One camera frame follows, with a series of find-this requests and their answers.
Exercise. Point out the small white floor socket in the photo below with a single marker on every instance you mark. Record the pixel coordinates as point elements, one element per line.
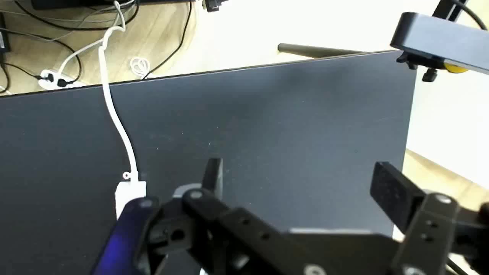
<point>49,80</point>

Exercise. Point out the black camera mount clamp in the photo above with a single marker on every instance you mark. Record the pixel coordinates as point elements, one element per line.
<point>425,65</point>

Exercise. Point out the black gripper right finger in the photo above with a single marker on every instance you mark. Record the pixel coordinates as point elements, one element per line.
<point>394,191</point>

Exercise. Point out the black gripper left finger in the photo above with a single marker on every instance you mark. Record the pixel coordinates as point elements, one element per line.
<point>238,230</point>

